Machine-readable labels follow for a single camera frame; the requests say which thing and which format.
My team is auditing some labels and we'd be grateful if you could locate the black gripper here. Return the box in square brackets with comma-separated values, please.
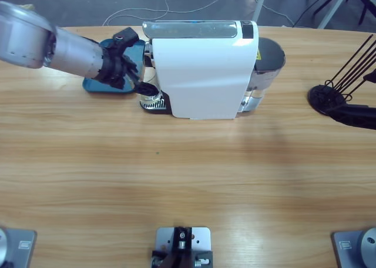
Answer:
[95, 41, 159, 97]

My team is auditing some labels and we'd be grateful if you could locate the clear drinking glass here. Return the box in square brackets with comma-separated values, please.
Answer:
[140, 73, 164, 103]

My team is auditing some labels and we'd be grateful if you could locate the silver coffee machine lever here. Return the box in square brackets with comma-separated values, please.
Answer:
[142, 19, 242, 40]

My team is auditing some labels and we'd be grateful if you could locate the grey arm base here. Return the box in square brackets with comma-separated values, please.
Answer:
[331, 227, 376, 268]
[0, 226, 38, 268]

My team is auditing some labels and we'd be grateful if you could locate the white capsule coffee machine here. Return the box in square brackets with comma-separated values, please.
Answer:
[139, 20, 261, 121]

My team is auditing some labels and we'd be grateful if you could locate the metal drip tray grate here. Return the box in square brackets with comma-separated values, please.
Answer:
[140, 99, 167, 110]

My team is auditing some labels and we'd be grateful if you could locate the black capsule holder with rods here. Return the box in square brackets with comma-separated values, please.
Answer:
[307, 35, 376, 116]

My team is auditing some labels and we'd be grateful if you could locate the blue plastic tray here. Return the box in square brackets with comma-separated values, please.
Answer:
[81, 38, 147, 95]

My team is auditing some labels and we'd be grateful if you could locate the water tank with black lid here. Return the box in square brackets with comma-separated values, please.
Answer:
[246, 37, 286, 100]

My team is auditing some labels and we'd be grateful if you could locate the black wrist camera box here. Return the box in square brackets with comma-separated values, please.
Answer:
[112, 28, 140, 50]

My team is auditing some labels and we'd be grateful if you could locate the white floor cable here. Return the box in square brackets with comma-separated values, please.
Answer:
[102, 0, 294, 27]

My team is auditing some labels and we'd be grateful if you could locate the black metal chair frame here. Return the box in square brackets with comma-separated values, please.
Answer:
[307, 0, 376, 25]

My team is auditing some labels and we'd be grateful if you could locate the white metal frame leg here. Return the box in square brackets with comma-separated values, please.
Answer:
[318, 0, 353, 30]
[251, 0, 270, 22]

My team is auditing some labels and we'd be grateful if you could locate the black power cable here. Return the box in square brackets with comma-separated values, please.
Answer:
[292, 0, 335, 28]

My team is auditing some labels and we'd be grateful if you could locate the grey camera mount plate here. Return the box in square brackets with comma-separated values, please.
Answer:
[151, 226, 214, 268]

